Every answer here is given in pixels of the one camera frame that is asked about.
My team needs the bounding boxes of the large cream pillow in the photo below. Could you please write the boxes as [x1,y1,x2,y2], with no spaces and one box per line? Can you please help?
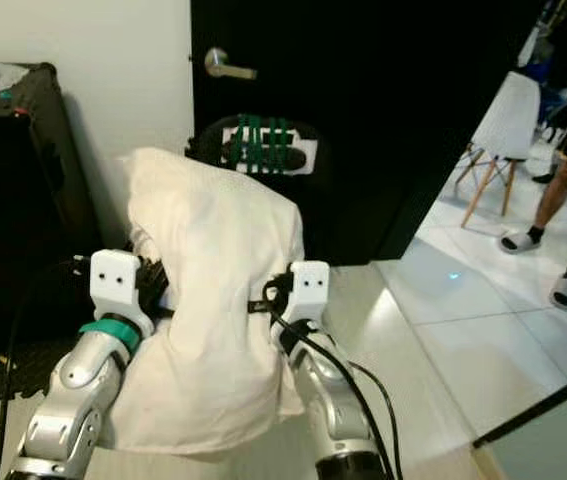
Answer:
[122,146,310,457]

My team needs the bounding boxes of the white chair wooden legs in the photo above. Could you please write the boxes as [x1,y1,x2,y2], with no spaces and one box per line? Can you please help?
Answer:
[457,71,543,230]

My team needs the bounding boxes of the large black case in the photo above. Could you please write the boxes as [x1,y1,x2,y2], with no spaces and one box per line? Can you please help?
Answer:
[0,61,107,352]

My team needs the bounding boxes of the black door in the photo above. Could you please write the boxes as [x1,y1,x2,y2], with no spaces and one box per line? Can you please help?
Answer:
[190,0,553,267]

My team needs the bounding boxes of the person bare legs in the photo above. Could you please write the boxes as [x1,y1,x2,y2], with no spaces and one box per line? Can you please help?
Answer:
[502,74,567,309]

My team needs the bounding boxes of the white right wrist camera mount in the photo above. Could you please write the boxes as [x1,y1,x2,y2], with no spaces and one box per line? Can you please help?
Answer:
[287,261,332,327]

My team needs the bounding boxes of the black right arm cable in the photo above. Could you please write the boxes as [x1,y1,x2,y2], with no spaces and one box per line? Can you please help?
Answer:
[265,299,405,480]

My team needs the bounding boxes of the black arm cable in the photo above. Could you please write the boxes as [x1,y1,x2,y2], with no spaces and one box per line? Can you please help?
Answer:
[265,299,405,480]
[1,260,95,480]

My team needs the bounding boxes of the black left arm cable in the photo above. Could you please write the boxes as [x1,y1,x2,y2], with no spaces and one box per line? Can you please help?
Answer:
[1,260,95,480]

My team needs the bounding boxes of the metal door handle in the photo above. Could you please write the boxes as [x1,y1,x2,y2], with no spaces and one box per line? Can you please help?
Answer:
[204,46,260,82]

